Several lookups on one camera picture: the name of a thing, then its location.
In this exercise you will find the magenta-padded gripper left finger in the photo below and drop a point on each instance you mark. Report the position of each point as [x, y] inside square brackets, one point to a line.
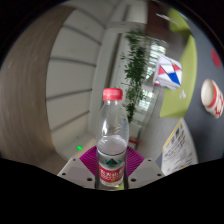
[78, 171]

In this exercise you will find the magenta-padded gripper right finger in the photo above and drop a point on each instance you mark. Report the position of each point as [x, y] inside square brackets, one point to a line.
[143, 171]

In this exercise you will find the clear red-capped water bottle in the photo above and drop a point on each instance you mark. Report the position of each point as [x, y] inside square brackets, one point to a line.
[111, 133]

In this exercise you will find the green exit sign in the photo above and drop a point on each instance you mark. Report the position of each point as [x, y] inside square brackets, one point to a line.
[79, 147]

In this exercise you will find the printed magazine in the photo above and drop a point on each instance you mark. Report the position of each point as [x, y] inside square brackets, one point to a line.
[178, 150]

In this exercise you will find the large lime green table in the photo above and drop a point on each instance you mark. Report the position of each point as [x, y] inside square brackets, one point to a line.
[173, 103]

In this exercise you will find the red and white patterned cup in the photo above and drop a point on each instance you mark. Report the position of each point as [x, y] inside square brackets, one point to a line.
[213, 98]

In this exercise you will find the white box with coloured triangles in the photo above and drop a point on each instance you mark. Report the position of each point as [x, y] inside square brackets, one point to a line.
[168, 73]

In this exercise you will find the potted green plants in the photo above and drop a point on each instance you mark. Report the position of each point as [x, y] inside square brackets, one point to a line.
[136, 66]

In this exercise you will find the small lime green table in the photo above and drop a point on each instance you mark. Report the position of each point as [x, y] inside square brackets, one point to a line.
[180, 23]

